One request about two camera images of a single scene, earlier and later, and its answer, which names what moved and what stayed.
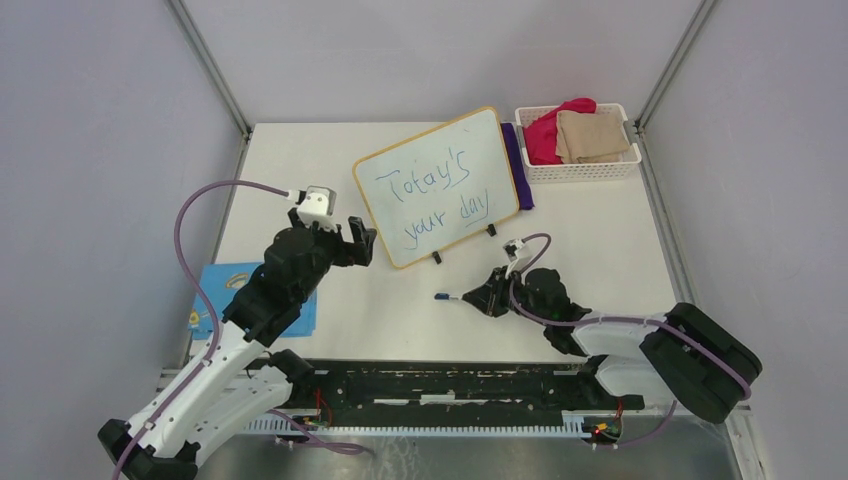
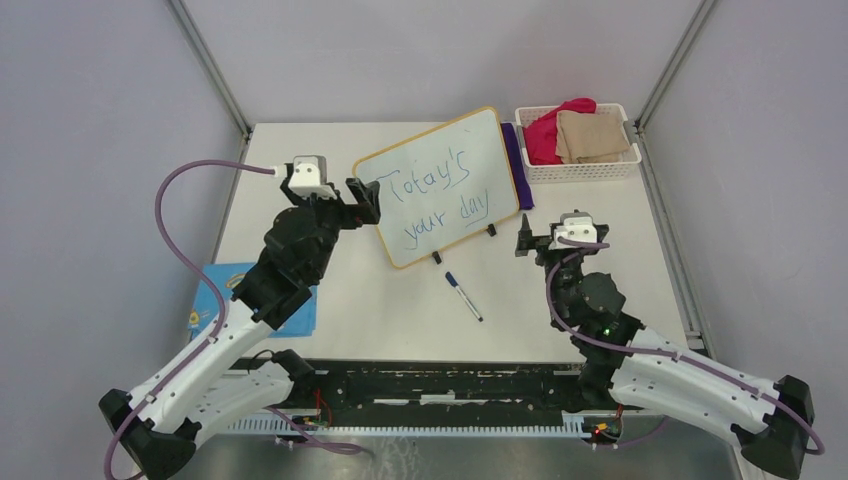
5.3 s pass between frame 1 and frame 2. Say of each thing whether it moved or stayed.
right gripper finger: moved
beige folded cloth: stayed
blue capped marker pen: moved
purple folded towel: stayed
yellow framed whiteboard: stayed
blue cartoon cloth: stayed
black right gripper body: moved
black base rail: stayed
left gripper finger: moved
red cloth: stayed
